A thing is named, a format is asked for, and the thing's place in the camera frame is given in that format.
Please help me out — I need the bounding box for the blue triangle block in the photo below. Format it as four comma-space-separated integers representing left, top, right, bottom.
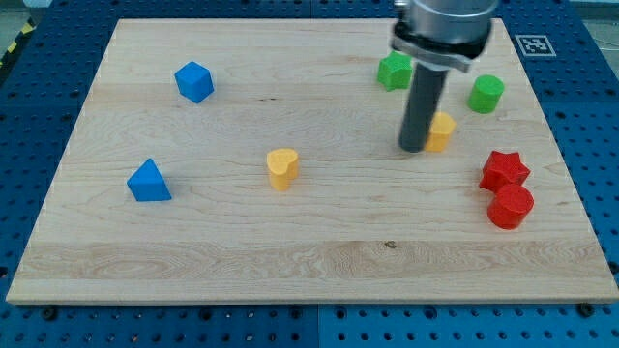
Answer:
127, 159, 172, 202

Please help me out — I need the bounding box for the red star block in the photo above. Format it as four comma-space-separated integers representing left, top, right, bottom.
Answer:
479, 151, 531, 192

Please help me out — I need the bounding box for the yellow hexagon block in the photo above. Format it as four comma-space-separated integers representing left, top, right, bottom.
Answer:
424, 112, 457, 152

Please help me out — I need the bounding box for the green star block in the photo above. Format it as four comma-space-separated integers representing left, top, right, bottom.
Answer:
377, 51, 413, 91

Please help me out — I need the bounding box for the wooden board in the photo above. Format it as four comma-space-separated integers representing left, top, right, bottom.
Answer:
7, 19, 618, 306

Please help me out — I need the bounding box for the blue cube block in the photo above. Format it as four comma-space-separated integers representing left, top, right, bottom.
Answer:
174, 61, 215, 103

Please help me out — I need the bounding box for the green cylinder block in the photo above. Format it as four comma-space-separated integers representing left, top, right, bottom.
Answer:
467, 74, 505, 114

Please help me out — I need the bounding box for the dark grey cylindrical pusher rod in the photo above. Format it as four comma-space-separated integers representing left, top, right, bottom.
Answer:
398, 63, 449, 153

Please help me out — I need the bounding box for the red cylinder block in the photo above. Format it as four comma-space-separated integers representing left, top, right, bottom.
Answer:
486, 184, 535, 230

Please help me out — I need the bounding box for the yellow heart block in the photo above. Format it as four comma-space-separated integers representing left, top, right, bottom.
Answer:
266, 148, 299, 191

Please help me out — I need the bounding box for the white fiducial marker tag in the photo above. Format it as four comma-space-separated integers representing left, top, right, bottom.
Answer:
515, 35, 556, 57

